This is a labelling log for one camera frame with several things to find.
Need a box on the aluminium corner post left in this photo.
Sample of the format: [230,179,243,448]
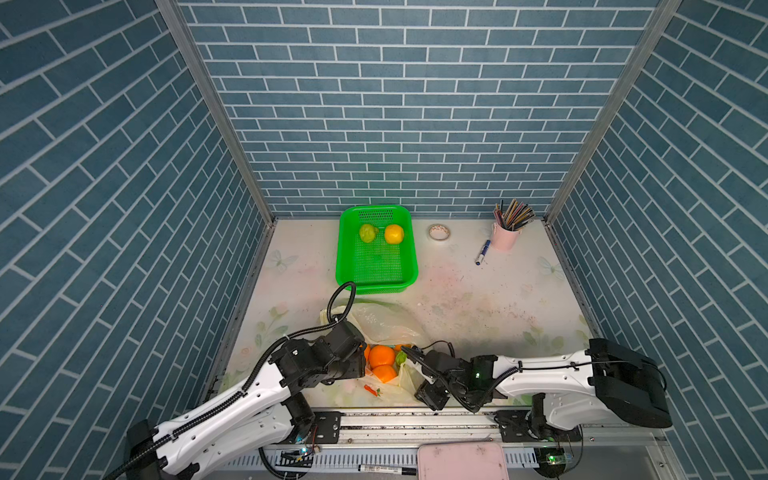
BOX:
[156,0,275,229]

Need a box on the green plastic basket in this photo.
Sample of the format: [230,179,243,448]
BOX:
[335,205,419,294]

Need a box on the orange fruit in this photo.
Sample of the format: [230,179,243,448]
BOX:
[372,365,398,383]
[367,345,396,369]

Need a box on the blue white marker pen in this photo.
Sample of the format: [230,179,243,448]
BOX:
[475,240,491,266]

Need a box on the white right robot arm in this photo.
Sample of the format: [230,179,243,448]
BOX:
[402,338,672,439]

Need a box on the pink pencil cup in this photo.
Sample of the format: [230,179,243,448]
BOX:
[490,222,521,252]

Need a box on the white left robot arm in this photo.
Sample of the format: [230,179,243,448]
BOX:
[107,281,366,479]

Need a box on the aluminium corner post right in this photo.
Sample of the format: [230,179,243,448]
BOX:
[543,0,682,229]

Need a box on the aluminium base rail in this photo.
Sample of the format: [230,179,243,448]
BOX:
[204,408,683,479]

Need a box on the aluminium corner post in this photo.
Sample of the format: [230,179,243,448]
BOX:
[156,0,275,229]
[543,0,682,229]

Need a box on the coloured pencils bunch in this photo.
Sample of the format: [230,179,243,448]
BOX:
[493,200,535,232]

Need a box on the pink box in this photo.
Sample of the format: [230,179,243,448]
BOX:
[417,442,509,480]

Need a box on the black marker pen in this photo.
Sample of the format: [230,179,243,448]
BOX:
[358,464,418,476]

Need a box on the yellow green pear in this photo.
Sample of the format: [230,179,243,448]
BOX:
[359,224,379,244]

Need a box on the yellowish plastic bag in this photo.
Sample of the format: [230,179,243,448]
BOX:
[310,300,433,408]

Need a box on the tape roll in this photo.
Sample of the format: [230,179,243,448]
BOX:
[427,224,451,242]

